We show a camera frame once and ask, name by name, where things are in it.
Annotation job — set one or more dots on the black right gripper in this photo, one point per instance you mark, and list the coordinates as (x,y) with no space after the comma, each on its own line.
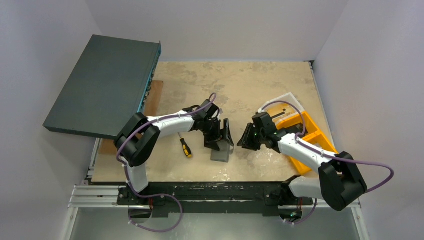
(253,138)

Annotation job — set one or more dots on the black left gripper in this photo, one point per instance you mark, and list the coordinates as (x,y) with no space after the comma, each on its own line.
(216,134)

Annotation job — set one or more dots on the grey leather card holder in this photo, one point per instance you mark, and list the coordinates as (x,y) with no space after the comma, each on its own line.
(223,154)

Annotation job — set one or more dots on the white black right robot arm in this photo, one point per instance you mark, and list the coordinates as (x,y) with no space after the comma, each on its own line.
(339,181)

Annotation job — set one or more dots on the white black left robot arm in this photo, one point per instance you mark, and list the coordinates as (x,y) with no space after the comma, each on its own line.
(136,141)

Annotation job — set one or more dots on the white plastic bin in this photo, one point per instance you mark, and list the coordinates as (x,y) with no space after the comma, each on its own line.
(281,108)

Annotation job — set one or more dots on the yellow plastic bin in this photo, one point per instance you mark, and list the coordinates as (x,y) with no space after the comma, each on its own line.
(313,135)

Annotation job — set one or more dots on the wooden board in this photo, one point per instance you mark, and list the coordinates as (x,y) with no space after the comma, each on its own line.
(106,146)

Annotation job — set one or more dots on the black yellow handled screwdriver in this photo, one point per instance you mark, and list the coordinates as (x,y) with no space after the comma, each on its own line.
(186,149)

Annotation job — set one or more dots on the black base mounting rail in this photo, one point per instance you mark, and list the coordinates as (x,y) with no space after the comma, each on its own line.
(268,198)

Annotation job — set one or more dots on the dark grey network switch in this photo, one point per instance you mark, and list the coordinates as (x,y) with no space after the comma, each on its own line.
(108,85)

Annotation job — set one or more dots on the aluminium frame profile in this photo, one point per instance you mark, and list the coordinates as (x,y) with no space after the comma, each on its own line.
(93,214)

